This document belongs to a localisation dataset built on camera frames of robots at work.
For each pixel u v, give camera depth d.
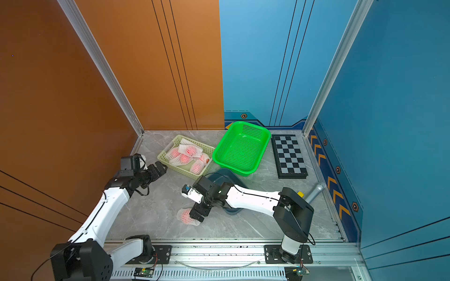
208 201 0.59
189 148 0.96
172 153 1.02
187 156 0.99
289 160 1.02
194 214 0.68
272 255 0.72
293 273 0.70
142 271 0.72
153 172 0.73
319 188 0.89
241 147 1.12
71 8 0.69
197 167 0.94
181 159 0.99
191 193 0.70
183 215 0.78
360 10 0.70
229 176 0.96
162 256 0.73
